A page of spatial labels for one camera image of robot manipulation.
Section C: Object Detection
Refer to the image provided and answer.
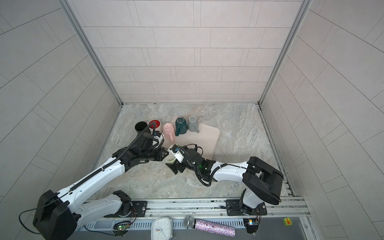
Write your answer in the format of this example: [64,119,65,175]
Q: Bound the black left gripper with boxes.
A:
[139,146,171,162]

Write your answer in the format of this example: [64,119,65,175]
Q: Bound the light green mug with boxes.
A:
[164,152,177,164]

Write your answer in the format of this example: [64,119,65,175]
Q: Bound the pink faceted mug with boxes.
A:
[163,123,176,143]

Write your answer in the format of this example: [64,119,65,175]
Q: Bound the white mug red inside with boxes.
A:
[148,119,163,134]

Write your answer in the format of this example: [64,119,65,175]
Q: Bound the dark green faceted mug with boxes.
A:
[175,117,188,137]

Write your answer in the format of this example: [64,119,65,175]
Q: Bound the black mug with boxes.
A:
[135,122,150,134]

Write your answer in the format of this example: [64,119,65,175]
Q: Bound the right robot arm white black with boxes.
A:
[169,144,284,216]

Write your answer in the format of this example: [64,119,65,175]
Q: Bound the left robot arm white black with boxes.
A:
[31,127,169,240]

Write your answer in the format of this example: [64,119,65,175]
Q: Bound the grey mug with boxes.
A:
[188,116,200,133]

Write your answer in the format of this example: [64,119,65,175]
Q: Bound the beige plastic tray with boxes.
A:
[160,116,221,160]

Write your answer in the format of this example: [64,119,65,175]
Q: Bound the glittery pink microphone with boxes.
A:
[183,216,236,238]

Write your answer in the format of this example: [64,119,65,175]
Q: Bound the white square clock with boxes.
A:
[151,217,173,240]

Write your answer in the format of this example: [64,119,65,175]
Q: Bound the small green circuit board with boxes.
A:
[113,221,131,231]

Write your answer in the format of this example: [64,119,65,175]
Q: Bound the small black circuit device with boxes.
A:
[243,218,260,234]

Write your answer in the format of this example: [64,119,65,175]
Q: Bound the yellow warning sticker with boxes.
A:
[283,218,293,226]

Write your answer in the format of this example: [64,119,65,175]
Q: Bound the left metal corner profile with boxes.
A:
[58,0,123,108]

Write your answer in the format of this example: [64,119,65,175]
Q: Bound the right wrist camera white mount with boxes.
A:
[168,144,184,163]

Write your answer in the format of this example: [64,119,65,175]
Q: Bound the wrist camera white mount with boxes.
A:
[152,131,165,149]
[168,144,184,163]

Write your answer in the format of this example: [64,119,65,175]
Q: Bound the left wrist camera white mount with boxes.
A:
[152,131,165,149]

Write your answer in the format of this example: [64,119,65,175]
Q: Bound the metal base rail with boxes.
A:
[74,195,310,231]

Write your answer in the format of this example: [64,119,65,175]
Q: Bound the metal corner wall profile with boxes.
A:
[258,0,312,106]

